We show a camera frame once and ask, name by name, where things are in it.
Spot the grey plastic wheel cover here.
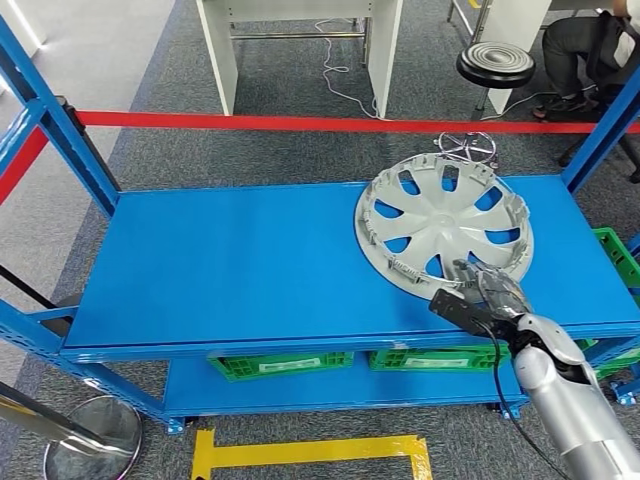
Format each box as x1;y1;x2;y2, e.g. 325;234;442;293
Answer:
353;152;535;303

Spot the blue metal shelf rack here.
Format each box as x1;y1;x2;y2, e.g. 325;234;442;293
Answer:
612;360;640;407
0;16;640;435

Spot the red barrier belt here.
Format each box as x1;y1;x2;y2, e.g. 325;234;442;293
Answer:
75;111;640;136
0;127;46;203

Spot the green plastic crate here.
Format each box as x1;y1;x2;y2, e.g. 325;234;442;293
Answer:
208;352;355;382
574;227;640;380
368;344;511;372

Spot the yellow floor tape square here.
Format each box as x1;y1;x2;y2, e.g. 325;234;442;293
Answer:
189;429;433;480

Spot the white desk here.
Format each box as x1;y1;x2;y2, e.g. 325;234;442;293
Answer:
195;0;404;119

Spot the black round stool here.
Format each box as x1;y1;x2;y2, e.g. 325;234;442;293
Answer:
437;40;536;167

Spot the black office chair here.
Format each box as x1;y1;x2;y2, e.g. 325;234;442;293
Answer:
557;129;640;183

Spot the person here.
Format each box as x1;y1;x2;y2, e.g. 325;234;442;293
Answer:
532;0;640;121

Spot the white floor cable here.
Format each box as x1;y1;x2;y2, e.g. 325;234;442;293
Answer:
315;18;381;121

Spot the chrome stanchion post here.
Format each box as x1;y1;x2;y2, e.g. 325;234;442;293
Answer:
52;94;121;193
0;380;143;480

